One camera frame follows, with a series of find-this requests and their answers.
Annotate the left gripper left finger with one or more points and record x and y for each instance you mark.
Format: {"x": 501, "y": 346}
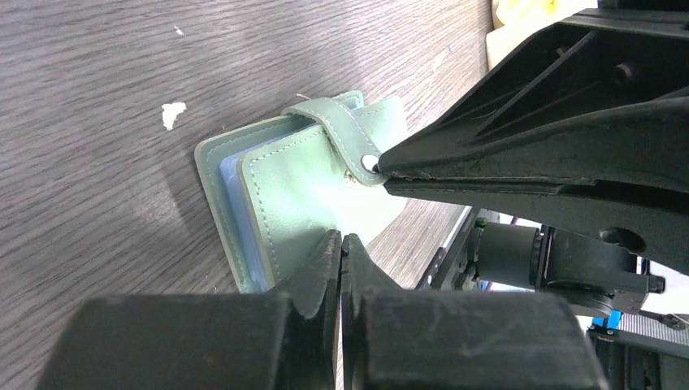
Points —
{"x": 281, "y": 339}

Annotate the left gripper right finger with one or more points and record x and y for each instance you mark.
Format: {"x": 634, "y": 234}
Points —
{"x": 395, "y": 338}

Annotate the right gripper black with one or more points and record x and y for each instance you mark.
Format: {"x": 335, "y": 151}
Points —
{"x": 597, "y": 102}

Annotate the green card holder wallet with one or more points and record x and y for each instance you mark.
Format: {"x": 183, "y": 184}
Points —
{"x": 275, "y": 187}

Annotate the cream cloth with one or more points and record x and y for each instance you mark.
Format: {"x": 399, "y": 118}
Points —
{"x": 515, "y": 20}

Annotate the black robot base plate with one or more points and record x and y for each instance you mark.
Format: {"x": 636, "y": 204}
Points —
{"x": 453, "y": 267}

